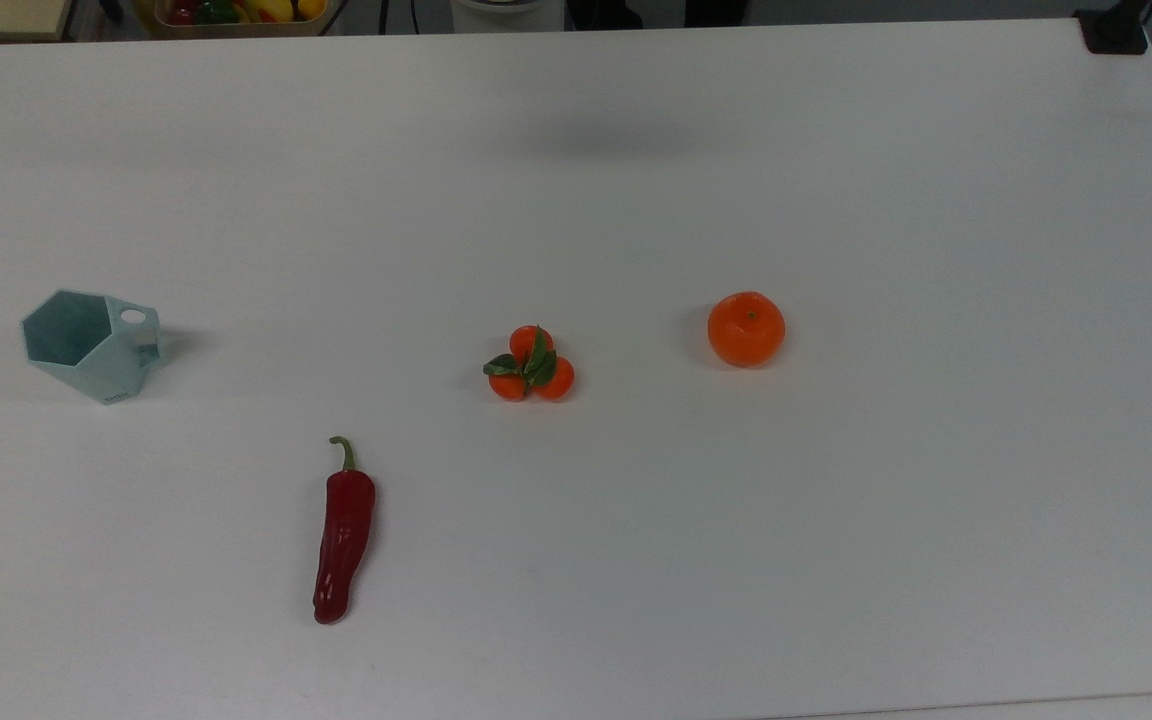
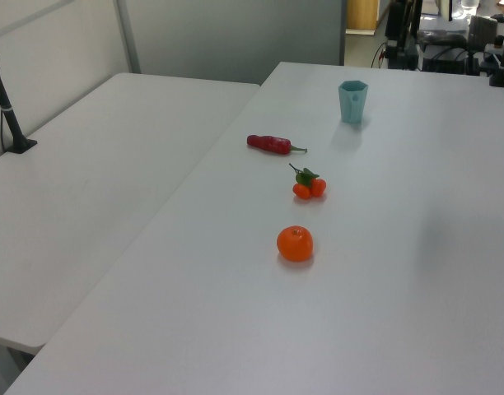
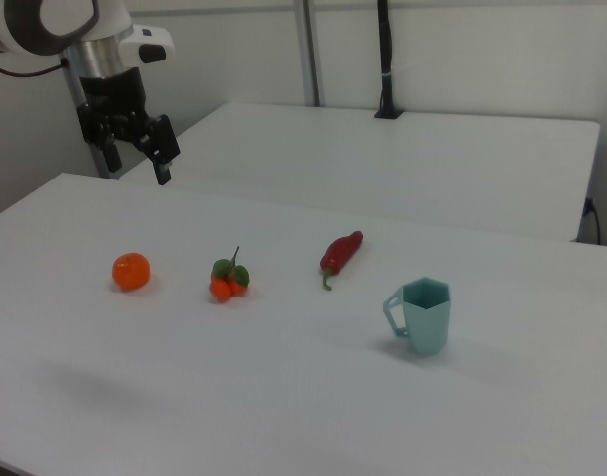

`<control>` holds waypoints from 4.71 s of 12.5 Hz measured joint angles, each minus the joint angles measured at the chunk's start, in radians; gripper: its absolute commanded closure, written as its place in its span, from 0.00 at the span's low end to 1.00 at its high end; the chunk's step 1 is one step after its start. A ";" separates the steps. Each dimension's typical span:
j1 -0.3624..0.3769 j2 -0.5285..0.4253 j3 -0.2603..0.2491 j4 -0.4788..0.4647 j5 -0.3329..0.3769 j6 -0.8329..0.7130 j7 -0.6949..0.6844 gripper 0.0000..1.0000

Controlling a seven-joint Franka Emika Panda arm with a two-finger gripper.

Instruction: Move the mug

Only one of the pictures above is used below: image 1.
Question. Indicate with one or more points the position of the basket of toy fruit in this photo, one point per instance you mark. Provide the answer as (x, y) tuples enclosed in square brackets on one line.
[(241, 12)]

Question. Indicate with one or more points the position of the orange tangerine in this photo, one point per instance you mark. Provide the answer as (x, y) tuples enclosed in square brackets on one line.
[(745, 330)]

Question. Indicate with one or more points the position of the light blue faceted mug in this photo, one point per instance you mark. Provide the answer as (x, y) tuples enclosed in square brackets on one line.
[(86, 345)]

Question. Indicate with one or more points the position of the small oranges cluster with leaves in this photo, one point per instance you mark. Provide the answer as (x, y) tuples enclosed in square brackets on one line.
[(533, 366)]

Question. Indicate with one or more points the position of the black clamp mount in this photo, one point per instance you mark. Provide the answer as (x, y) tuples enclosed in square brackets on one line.
[(1114, 30)]

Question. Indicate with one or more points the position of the red chili pepper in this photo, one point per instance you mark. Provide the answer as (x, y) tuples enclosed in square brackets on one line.
[(344, 530)]

